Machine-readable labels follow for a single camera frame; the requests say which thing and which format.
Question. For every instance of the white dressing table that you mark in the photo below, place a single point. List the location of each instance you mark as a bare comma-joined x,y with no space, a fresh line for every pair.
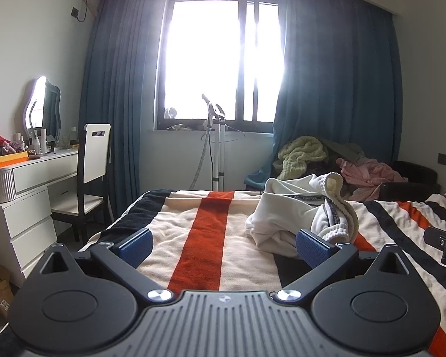
22,200

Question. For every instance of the white and black chair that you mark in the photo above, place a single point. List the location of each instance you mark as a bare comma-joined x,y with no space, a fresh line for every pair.
89,171

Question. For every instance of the pink clothes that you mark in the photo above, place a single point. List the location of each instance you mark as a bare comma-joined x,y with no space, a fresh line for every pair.
368,176

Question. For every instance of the crumpled cloth on windowsill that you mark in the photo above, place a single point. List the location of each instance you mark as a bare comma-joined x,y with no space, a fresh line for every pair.
180,126

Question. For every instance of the garment steamer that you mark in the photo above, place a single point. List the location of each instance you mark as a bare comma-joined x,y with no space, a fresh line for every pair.
215,137

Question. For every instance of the row of cosmetic bottles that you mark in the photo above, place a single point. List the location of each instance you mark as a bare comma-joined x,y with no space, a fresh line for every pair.
43,141

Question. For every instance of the dark armchair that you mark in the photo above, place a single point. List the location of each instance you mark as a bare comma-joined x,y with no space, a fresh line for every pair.
412,178

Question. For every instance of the teal cloth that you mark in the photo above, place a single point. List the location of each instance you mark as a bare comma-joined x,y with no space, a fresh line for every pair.
254,180

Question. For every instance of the white pants with black tape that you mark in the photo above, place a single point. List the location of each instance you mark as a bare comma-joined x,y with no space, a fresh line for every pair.
282,212

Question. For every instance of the orange box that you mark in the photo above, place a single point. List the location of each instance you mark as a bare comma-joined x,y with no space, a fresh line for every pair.
5,160

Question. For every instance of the dark wall switch plate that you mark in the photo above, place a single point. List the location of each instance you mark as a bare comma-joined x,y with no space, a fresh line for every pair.
445,159

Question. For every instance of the small dark windowsill figure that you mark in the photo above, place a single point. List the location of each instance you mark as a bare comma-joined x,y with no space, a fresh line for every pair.
171,112

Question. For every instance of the dark clothes pile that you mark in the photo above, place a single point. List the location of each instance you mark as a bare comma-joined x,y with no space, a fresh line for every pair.
342,150

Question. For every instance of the dark wall socket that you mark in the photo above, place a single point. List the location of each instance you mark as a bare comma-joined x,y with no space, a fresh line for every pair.
74,12

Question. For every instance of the wavy lit mirror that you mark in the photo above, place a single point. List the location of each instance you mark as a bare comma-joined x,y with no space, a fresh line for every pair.
42,104

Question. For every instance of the yellow-green knit blanket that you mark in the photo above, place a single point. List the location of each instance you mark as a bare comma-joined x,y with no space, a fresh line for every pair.
301,152

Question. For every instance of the striped blanket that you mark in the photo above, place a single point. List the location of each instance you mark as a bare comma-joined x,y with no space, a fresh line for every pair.
193,230

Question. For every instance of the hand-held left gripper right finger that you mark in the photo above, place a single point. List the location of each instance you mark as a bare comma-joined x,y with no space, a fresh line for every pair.
312,251

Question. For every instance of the pile of pink red trinkets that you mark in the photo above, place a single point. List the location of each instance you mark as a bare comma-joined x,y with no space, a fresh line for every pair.
0,145

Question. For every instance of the window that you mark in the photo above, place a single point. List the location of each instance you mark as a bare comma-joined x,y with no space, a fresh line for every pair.
215,63

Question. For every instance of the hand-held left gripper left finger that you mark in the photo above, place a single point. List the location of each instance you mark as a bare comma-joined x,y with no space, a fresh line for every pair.
135,249

